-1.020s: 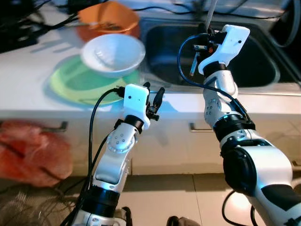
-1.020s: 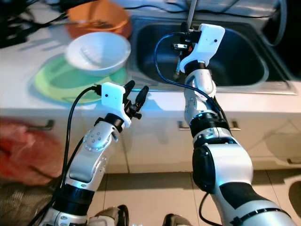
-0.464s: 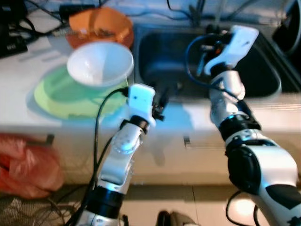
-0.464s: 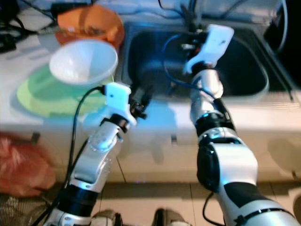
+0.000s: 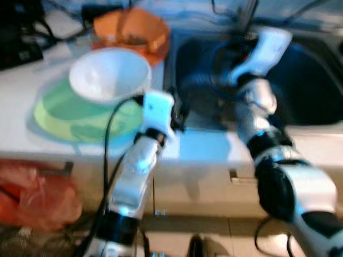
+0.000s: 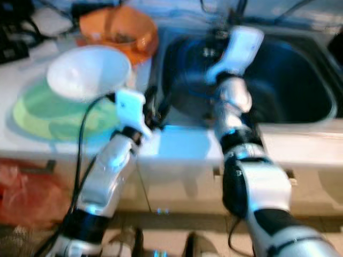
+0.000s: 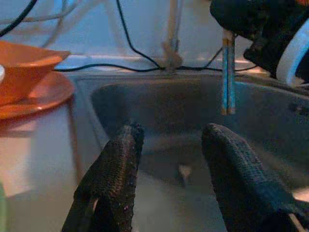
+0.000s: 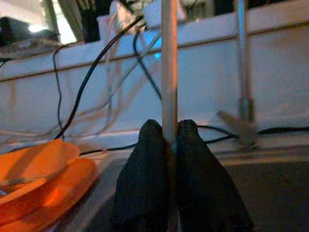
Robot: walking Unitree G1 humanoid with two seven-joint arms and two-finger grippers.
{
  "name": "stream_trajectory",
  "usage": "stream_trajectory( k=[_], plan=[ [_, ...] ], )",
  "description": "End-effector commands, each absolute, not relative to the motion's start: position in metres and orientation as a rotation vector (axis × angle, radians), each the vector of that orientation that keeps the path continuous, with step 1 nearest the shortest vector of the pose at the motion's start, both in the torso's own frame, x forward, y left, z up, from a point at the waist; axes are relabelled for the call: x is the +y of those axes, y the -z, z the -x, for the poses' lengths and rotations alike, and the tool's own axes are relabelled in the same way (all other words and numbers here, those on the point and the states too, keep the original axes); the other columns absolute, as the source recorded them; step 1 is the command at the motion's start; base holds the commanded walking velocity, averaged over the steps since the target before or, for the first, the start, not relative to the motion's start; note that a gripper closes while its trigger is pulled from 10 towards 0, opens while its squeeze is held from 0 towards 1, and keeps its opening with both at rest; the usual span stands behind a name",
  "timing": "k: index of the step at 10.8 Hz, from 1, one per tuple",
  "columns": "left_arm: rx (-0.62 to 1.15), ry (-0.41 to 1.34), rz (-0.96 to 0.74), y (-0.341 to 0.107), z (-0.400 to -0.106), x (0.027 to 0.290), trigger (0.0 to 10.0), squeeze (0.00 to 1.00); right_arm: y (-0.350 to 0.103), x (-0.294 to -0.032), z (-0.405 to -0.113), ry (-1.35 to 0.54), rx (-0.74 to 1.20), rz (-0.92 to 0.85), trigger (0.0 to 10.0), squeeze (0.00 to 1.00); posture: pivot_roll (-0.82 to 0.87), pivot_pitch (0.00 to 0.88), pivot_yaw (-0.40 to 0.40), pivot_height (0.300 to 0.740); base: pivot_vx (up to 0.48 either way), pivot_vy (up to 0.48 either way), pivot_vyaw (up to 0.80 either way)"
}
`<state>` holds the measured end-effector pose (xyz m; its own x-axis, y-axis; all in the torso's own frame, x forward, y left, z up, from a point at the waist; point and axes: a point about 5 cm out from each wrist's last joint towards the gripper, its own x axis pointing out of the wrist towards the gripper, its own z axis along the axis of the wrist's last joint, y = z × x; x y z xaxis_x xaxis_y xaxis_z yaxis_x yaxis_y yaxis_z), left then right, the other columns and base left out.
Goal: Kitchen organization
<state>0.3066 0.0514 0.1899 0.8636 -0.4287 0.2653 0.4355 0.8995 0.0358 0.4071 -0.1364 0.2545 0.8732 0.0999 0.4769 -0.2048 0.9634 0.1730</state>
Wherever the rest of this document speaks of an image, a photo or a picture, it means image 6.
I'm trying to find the white ceramic bowl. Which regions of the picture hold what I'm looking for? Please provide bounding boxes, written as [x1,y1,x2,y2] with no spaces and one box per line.
[46,46,133,103]

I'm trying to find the white kitchen cabinet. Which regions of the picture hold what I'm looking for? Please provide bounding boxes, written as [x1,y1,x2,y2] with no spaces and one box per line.
[0,153,343,217]

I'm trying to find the orange bowl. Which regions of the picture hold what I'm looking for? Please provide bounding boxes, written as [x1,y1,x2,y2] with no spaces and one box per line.
[79,6,160,54]

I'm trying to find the green plate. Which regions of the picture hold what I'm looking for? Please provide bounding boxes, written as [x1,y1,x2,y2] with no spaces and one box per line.
[12,78,135,142]

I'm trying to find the robot left leg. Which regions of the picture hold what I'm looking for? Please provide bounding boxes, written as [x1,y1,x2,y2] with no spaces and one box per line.
[113,228,143,257]

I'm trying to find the robot leg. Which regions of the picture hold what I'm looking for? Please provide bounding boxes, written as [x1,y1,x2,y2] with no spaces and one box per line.
[113,228,143,257]
[185,231,220,257]

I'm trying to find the robot right leg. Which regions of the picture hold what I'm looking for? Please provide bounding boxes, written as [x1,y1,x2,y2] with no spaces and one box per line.
[185,231,220,257]

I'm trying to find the stainless steel sink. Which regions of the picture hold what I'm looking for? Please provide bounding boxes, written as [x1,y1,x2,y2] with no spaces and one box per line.
[153,27,338,126]

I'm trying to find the red plastic bag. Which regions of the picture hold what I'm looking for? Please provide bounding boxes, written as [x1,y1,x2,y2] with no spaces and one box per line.
[0,161,70,231]

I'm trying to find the black floor fan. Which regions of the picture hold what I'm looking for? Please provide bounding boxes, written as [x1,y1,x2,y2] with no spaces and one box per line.
[0,225,59,257]

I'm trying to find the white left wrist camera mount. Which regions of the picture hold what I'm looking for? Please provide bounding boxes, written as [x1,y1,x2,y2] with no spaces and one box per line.
[115,88,154,139]

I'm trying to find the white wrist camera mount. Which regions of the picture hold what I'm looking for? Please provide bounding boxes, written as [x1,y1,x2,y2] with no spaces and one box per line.
[205,26,266,85]
[115,88,154,139]

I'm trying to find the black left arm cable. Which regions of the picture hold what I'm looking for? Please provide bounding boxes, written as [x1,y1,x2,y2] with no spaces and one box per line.
[35,94,118,257]

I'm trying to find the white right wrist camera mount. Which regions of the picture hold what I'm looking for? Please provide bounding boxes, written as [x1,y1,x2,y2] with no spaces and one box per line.
[205,26,266,85]

